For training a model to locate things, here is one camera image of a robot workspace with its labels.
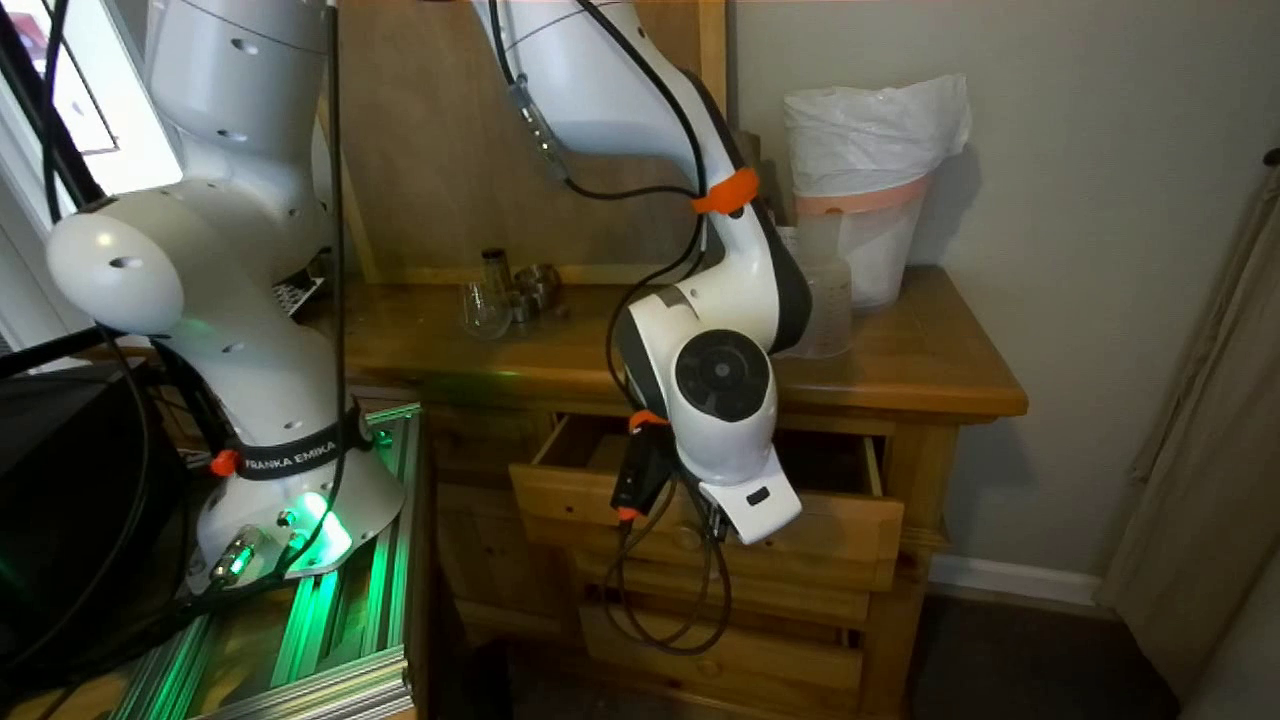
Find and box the black box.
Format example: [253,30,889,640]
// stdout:
[0,354,190,671]

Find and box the bin with white liner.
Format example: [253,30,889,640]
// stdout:
[780,71,976,311]

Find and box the black wrist camera orange plug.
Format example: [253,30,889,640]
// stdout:
[609,403,689,530]

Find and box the wooden dresser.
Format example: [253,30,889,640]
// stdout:
[311,260,1032,720]

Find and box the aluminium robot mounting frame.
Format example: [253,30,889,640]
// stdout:
[103,403,424,720]

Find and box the white poster board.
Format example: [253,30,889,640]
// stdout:
[0,0,183,205]

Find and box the stemless clear glass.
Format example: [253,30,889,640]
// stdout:
[455,274,533,345]

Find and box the wooden drawer with knob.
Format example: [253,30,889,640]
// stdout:
[508,413,907,602]

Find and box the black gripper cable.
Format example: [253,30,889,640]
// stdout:
[484,0,741,657]

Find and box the large steel measuring cup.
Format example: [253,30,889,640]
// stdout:
[511,256,569,322]

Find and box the wide wooden drawer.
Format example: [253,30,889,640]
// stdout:
[570,552,876,632]
[576,605,868,702]

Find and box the wooden backboard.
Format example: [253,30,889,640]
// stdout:
[324,0,735,287]

